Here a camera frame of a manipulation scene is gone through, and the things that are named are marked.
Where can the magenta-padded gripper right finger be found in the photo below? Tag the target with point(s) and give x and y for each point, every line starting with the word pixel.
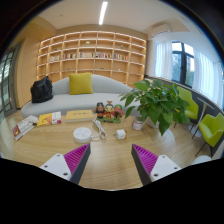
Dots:
pixel 146 160

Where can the glass door with dark frame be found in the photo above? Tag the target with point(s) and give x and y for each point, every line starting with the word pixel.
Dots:
pixel 8 83

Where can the dark framed window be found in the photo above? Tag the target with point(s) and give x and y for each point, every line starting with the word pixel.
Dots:
pixel 182 65

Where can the black bag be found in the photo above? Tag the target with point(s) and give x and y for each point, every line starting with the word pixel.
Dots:
pixel 42 90

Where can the long ceiling light strip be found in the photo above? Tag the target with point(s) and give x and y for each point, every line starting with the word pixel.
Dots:
pixel 103 12

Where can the wooden shelf unit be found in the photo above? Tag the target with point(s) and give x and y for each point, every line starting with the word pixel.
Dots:
pixel 90 50

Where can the round white power strip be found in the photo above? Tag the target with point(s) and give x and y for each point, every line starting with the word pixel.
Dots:
pixel 82 135

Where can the large yellow book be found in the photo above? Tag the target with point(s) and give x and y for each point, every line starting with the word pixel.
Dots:
pixel 80 115

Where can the white air conditioner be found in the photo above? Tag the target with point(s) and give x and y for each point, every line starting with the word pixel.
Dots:
pixel 161 30

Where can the white sheer curtain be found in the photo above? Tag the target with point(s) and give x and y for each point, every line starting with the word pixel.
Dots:
pixel 208 76
pixel 163 60

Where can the white charger with gold top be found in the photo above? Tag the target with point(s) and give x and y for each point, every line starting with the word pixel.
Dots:
pixel 120 134

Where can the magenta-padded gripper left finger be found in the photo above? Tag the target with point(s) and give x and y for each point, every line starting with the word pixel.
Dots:
pixel 76 158

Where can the yellow cushion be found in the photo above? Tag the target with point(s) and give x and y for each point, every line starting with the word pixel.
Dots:
pixel 81 83

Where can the three painted figurines on base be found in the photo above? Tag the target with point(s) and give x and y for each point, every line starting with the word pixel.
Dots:
pixel 109 111

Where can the green potted plant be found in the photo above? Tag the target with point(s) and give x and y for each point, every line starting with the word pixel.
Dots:
pixel 156 100

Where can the grey sofa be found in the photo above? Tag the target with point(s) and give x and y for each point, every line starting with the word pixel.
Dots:
pixel 76 101

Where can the small white and red cup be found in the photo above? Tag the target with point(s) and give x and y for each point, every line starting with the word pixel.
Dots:
pixel 138 124

